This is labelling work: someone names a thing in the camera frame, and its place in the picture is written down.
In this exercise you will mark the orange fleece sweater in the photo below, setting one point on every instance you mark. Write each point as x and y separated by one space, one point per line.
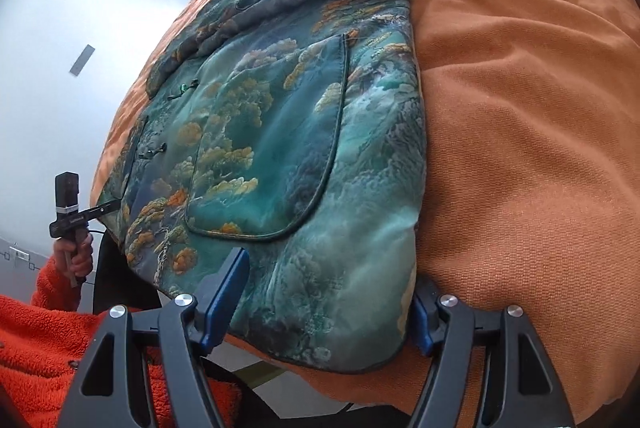
35 358

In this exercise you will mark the person's left forearm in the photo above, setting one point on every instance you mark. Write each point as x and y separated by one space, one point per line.
55 283

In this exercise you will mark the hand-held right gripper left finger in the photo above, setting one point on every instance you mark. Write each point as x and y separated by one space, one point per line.
226 298

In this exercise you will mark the white wall socket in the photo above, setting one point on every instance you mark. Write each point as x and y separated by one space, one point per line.
19 253

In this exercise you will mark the black trousers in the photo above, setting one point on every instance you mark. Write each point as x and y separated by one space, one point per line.
125 275

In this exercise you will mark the green landscape print padded jacket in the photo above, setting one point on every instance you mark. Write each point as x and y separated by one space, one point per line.
300 158

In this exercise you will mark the grey wall plate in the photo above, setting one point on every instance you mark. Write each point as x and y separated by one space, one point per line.
82 60

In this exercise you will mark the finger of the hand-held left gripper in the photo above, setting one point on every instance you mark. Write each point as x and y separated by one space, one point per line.
102 210

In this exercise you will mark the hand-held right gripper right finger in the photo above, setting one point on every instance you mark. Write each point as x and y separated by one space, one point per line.
421 318

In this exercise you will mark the orange bed blanket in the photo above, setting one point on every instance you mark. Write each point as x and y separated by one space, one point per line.
525 133

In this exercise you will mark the person's left hand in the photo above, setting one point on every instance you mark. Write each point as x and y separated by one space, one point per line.
80 260

